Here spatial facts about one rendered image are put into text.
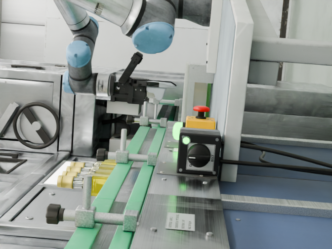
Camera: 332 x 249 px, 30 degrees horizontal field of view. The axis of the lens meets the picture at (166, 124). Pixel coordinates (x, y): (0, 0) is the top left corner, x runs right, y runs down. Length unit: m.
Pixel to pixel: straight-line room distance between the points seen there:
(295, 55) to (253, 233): 0.41
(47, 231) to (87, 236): 0.87
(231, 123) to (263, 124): 1.59
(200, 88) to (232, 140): 0.75
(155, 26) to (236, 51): 0.63
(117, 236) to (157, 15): 1.03
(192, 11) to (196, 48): 3.62
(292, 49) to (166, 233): 0.52
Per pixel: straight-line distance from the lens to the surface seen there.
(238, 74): 1.17
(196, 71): 1.94
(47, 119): 2.84
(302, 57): 1.22
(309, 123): 2.82
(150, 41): 1.79
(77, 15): 1.99
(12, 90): 2.89
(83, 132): 2.82
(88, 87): 2.01
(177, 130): 1.47
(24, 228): 1.74
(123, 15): 1.78
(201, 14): 1.88
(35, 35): 6.15
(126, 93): 2.02
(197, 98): 1.95
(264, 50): 1.20
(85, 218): 0.88
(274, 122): 2.80
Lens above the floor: 0.82
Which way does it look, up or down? 2 degrees up
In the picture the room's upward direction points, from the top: 85 degrees counter-clockwise
